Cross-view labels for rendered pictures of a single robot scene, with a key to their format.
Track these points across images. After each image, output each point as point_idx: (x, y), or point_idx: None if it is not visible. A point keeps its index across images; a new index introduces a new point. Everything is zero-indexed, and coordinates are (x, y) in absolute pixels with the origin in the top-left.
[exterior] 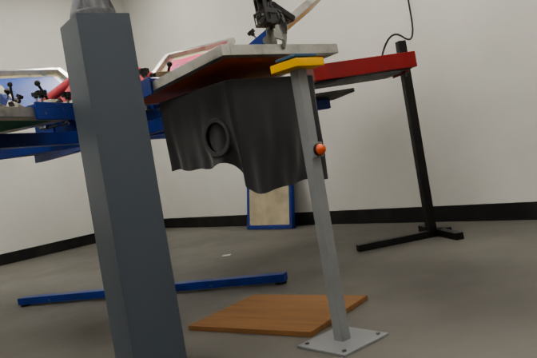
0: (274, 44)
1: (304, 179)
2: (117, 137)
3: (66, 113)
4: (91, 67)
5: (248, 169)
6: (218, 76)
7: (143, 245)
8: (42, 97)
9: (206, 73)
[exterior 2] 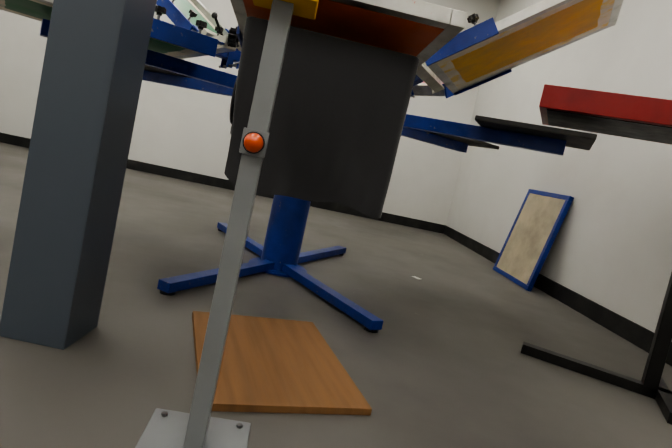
0: None
1: (336, 202)
2: (73, 44)
3: (185, 40)
4: None
5: (236, 149)
6: (299, 27)
7: (59, 183)
8: (158, 13)
9: (264, 11)
